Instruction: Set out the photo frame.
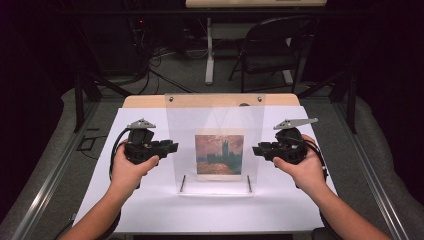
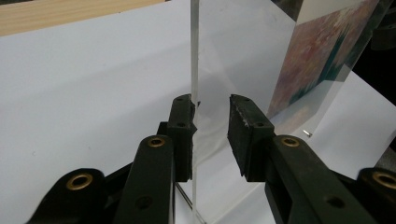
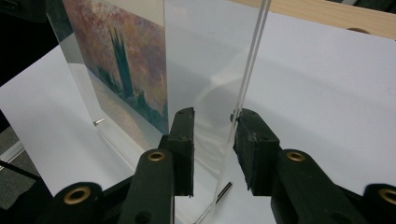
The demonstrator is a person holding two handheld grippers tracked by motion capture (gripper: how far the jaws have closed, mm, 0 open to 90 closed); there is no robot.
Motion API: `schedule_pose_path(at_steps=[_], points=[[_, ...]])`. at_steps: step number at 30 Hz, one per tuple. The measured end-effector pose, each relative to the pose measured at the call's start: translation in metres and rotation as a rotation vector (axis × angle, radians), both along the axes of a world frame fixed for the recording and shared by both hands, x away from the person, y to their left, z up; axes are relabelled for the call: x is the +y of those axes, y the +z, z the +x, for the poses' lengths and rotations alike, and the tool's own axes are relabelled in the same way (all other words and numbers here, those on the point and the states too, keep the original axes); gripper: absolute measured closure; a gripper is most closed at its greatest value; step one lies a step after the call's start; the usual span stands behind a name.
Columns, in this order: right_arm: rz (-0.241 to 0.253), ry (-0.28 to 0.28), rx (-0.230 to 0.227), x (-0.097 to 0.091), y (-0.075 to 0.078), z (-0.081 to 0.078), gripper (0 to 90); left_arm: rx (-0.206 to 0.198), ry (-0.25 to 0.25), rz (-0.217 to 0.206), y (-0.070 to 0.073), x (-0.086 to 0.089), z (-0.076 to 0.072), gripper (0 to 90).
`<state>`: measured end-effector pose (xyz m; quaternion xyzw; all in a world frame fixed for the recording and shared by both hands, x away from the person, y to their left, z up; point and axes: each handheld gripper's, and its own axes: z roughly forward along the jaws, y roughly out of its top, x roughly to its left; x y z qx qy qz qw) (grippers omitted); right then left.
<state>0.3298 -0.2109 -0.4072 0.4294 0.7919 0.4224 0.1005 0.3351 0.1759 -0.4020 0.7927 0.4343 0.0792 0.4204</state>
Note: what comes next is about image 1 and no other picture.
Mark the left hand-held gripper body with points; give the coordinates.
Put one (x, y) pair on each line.
(140, 146)

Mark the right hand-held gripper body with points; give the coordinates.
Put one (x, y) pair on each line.
(290, 146)

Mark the clear acrylic photo frame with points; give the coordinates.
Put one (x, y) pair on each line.
(180, 126)

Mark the painting print photo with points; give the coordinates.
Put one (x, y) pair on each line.
(219, 155)

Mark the person's left hand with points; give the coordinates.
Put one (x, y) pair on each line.
(128, 170)

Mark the person's right hand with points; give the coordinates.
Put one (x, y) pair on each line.
(306, 171)

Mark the white board sheet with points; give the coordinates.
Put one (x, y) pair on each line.
(150, 206)

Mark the black metal stand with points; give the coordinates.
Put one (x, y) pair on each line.
(79, 100)
(350, 100)

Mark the black folding chair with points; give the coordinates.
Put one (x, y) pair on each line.
(270, 56)

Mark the white desk leg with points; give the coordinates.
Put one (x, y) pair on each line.
(209, 53)

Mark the dark computer case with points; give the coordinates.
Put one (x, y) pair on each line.
(113, 43)

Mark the black horizontal bar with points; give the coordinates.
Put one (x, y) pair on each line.
(100, 11)

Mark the light desk top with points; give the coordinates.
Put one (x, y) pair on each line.
(256, 3)

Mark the aluminium rail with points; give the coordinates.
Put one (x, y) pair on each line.
(370, 173)
(50, 183)

